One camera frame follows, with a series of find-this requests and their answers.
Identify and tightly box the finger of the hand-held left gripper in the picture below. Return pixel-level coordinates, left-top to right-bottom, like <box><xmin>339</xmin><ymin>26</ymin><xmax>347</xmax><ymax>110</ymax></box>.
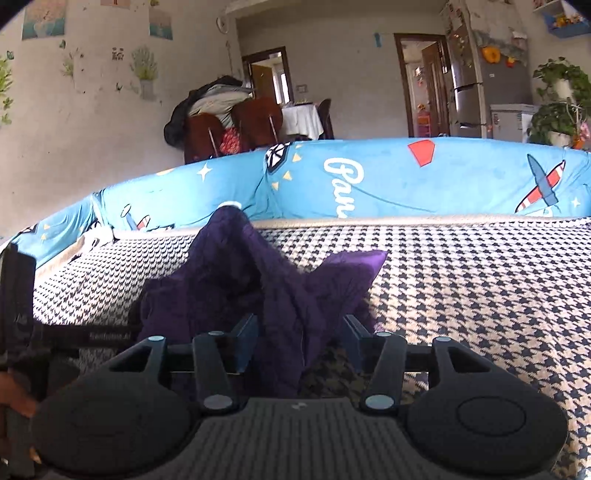
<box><xmin>33</xmin><ymin>323</ymin><xmax>139</xmax><ymax>359</ymax></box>

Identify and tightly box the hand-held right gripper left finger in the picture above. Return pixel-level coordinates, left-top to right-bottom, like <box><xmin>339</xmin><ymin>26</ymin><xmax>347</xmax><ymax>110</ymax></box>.
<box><xmin>108</xmin><ymin>314</ymin><xmax>260</xmax><ymax>413</ymax></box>

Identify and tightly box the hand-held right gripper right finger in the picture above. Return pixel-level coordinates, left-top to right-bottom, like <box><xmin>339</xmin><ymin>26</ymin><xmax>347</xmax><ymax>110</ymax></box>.
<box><xmin>343</xmin><ymin>314</ymin><xmax>503</xmax><ymax>413</ymax></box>

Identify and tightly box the purple floral garment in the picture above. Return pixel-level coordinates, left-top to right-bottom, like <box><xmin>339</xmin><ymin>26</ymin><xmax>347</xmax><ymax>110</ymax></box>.
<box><xmin>139</xmin><ymin>205</ymin><xmax>389</xmax><ymax>398</ymax></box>

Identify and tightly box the person's left hand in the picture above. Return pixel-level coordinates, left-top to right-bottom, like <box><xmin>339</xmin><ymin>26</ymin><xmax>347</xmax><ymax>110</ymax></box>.
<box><xmin>0</xmin><ymin>372</ymin><xmax>38</xmax><ymax>418</ymax></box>

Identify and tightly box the white patterned cloth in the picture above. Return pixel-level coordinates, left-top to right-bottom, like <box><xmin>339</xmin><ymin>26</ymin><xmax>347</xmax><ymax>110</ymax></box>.
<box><xmin>82</xmin><ymin>225</ymin><xmax>115</xmax><ymax>252</ymax></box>

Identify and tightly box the houndstooth sofa seat cover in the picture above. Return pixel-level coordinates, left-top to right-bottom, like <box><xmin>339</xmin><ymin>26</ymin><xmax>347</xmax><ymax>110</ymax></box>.
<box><xmin>32</xmin><ymin>216</ymin><xmax>591</xmax><ymax>480</ymax></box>

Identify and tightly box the red floral bag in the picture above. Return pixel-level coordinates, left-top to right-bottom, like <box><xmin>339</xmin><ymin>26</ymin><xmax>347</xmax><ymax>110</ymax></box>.
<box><xmin>219</xmin><ymin>129</ymin><xmax>243</xmax><ymax>156</ymax></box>

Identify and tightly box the brown wooden chair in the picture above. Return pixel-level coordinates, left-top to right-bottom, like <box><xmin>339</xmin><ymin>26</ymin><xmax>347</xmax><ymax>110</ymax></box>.
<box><xmin>184</xmin><ymin>113</ymin><xmax>223</xmax><ymax>163</ymax></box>
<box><xmin>235</xmin><ymin>97</ymin><xmax>284</xmax><ymax>151</ymax></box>

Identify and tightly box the dark chair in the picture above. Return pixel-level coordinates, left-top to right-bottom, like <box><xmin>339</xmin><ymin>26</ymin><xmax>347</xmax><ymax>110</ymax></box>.
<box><xmin>318</xmin><ymin>98</ymin><xmax>336</xmax><ymax>140</ymax></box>

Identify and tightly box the table with white tablecloth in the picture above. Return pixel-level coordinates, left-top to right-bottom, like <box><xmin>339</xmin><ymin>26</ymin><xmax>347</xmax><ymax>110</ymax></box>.
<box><xmin>279</xmin><ymin>103</ymin><xmax>324</xmax><ymax>140</ymax></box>

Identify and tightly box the pile of coats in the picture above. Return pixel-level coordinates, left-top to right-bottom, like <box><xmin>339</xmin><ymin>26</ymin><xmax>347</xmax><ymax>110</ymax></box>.
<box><xmin>164</xmin><ymin>76</ymin><xmax>256</xmax><ymax>149</ymax></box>

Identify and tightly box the white chest freezer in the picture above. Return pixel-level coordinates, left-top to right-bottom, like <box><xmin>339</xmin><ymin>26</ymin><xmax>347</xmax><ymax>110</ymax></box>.
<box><xmin>489</xmin><ymin>103</ymin><xmax>542</xmax><ymax>144</ymax></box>

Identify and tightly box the silver refrigerator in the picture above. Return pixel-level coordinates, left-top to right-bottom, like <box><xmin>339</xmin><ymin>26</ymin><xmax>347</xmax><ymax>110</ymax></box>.
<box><xmin>449</xmin><ymin>23</ymin><xmax>533</xmax><ymax>139</ymax></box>

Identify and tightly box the green potted plant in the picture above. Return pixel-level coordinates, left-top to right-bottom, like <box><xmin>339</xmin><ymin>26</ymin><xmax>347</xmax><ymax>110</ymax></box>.
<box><xmin>527</xmin><ymin>56</ymin><xmax>588</xmax><ymax>149</ymax></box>

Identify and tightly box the patterned cloth over refrigerator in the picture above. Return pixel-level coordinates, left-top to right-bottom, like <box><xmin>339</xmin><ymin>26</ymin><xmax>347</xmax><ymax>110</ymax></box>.
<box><xmin>471</xmin><ymin>28</ymin><xmax>530</xmax><ymax>63</ymax></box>

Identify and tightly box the green leaf wall sticker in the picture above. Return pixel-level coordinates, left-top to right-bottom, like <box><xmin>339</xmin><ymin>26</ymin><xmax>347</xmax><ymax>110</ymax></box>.
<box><xmin>0</xmin><ymin>51</ymin><xmax>14</xmax><ymax>126</ymax></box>

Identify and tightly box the lavender wall sticker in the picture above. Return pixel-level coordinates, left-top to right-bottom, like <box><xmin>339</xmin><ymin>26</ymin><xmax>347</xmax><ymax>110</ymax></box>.
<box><xmin>130</xmin><ymin>45</ymin><xmax>161</xmax><ymax>101</ymax></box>

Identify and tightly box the wooden door frame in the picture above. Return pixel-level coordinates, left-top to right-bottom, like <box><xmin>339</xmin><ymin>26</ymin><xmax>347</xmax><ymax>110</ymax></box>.
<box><xmin>241</xmin><ymin>46</ymin><xmax>290</xmax><ymax>106</ymax></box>
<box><xmin>393</xmin><ymin>32</ymin><xmax>452</xmax><ymax>138</ymax></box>

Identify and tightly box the wall poster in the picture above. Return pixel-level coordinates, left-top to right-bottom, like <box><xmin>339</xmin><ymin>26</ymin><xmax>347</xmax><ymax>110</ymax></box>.
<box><xmin>22</xmin><ymin>0</ymin><xmax>68</xmax><ymax>41</ymax></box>
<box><xmin>148</xmin><ymin>8</ymin><xmax>174</xmax><ymax>41</ymax></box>

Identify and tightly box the blue wall shelf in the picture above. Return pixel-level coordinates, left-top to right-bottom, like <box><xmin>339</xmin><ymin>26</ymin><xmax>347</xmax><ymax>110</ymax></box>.
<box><xmin>538</xmin><ymin>0</ymin><xmax>586</xmax><ymax>38</ymax></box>

